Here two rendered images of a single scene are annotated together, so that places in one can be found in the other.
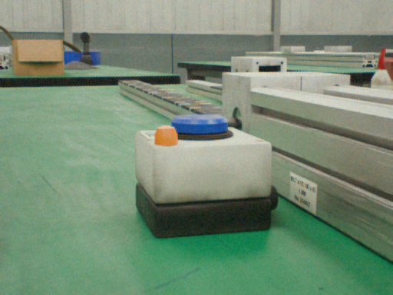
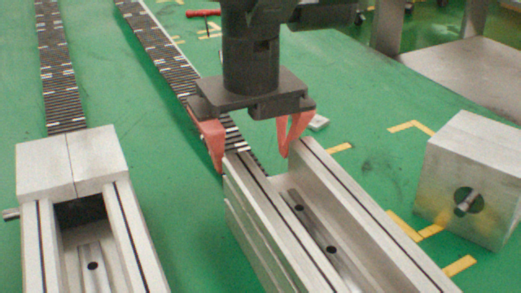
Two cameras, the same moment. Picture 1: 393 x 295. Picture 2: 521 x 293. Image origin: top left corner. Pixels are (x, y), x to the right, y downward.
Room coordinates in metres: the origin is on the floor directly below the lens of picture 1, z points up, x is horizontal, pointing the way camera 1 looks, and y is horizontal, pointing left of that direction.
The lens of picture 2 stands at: (0.21, -0.21, 1.14)
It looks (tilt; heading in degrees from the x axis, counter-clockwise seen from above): 33 degrees down; 351
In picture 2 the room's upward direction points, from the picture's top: straight up
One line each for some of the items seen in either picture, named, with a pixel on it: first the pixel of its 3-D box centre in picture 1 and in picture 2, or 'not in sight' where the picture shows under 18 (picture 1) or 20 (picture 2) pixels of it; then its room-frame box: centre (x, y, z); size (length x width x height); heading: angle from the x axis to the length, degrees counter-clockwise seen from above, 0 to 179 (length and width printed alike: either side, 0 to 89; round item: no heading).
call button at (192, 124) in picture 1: (199, 130); not in sight; (0.43, 0.00, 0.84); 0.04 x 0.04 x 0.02
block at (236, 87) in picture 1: (270, 121); (67, 197); (0.62, -0.07, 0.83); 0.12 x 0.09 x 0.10; 105
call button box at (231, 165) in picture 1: (210, 174); not in sight; (0.43, -0.01, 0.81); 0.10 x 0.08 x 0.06; 105
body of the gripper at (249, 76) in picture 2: not in sight; (251, 66); (0.67, -0.27, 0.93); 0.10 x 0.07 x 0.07; 105
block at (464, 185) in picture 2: not in sight; (475, 183); (0.58, -0.49, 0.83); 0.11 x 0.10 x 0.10; 129
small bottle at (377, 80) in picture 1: (381, 81); not in sight; (1.16, -0.34, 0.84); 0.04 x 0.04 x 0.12
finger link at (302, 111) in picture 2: not in sight; (273, 123); (0.67, -0.29, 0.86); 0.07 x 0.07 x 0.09; 15
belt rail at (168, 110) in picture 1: (160, 101); not in sight; (1.23, 0.08, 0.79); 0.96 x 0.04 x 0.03; 15
